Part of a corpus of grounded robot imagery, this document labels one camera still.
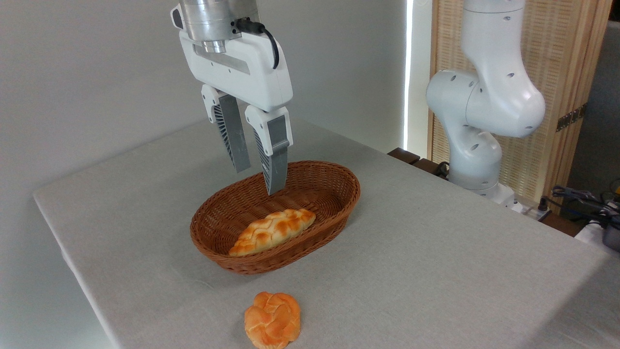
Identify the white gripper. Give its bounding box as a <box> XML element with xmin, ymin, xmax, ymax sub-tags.
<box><xmin>179</xmin><ymin>29</ymin><xmax>294</xmax><ymax>196</ymax></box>

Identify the long braided bread loaf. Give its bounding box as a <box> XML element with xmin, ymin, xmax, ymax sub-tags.
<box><xmin>229</xmin><ymin>208</ymin><xmax>316</xmax><ymax>257</ymax></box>

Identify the round knotted bread roll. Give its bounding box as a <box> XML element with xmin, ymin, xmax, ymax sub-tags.
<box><xmin>244</xmin><ymin>291</ymin><xmax>302</xmax><ymax>349</ymax></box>

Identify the brown oval wicker basket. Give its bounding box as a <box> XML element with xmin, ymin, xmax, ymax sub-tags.
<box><xmin>190</xmin><ymin>160</ymin><xmax>361</xmax><ymax>276</ymax></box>

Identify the dark brown wooden furniture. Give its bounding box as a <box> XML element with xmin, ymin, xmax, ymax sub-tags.
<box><xmin>387</xmin><ymin>147</ymin><xmax>452</xmax><ymax>181</ymax></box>

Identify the grey tablecloth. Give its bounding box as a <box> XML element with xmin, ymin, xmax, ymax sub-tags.
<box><xmin>33</xmin><ymin>118</ymin><xmax>620</xmax><ymax>349</ymax></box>

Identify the white power strip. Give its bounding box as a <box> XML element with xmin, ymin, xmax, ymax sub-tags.
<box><xmin>513</xmin><ymin>201</ymin><xmax>553</xmax><ymax>222</ymax></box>

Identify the dark metal screen hinge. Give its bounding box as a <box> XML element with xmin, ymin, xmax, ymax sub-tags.
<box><xmin>556</xmin><ymin>103</ymin><xmax>588</xmax><ymax>132</ymax></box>

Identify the wooden slatted folding screen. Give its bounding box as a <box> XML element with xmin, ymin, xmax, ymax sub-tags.
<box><xmin>428</xmin><ymin>0</ymin><xmax>614</xmax><ymax>214</ymax></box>

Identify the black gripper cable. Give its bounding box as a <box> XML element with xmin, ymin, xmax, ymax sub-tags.
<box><xmin>235</xmin><ymin>18</ymin><xmax>281</xmax><ymax>70</ymax></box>

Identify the bundle of dark cables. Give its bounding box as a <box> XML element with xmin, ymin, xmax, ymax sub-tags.
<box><xmin>545</xmin><ymin>185</ymin><xmax>620</xmax><ymax>228</ymax></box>

